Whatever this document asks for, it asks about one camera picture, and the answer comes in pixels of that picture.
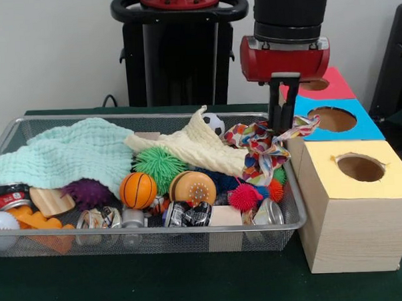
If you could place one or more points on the small toy soccer ball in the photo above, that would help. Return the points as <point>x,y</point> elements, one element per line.
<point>214,123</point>

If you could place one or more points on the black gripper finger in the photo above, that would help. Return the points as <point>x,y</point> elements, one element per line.
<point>274,117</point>
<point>286,120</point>

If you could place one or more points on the purple spiky rubber ball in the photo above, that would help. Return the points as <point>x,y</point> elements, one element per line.
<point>87,193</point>

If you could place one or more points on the orange toy basketball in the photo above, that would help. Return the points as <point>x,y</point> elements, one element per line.
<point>137,190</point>

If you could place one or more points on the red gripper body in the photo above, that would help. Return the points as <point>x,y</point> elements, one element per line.
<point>284,62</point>

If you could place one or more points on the green spiky rubber ball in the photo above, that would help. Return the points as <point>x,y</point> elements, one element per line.
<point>155,164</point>

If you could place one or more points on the cream waffle cloth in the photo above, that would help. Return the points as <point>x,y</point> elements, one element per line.
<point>207,150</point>

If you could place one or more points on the mint green waffle cloth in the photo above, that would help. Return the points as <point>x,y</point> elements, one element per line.
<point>71,153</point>

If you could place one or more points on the crushed silver can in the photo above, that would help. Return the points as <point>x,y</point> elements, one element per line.
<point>272,214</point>

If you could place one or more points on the wooden box with three holes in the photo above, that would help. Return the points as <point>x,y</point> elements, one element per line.
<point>354,233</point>

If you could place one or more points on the hamburger toy ball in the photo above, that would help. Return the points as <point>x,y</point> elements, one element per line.
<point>191,189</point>

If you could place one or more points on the shallow mesh bin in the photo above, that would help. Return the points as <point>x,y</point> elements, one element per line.
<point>158,240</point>

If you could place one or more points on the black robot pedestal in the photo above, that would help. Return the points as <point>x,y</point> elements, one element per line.
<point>171,75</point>

